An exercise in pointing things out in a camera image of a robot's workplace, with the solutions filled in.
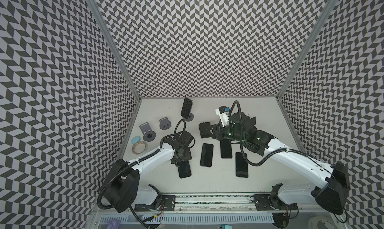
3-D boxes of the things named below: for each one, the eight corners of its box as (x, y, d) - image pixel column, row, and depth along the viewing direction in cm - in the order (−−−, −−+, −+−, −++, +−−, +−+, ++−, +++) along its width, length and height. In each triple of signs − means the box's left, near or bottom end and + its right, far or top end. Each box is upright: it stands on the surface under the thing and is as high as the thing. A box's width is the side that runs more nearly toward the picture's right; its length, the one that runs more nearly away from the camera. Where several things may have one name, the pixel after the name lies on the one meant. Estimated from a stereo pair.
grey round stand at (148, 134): (146, 142, 95) (142, 137, 89) (142, 130, 100) (139, 125, 95) (157, 138, 97) (154, 132, 91) (153, 126, 102) (150, 120, 97)
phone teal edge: (180, 119, 106) (178, 106, 95) (186, 109, 111) (185, 97, 101) (189, 122, 104) (188, 110, 94) (195, 112, 110) (194, 100, 99)
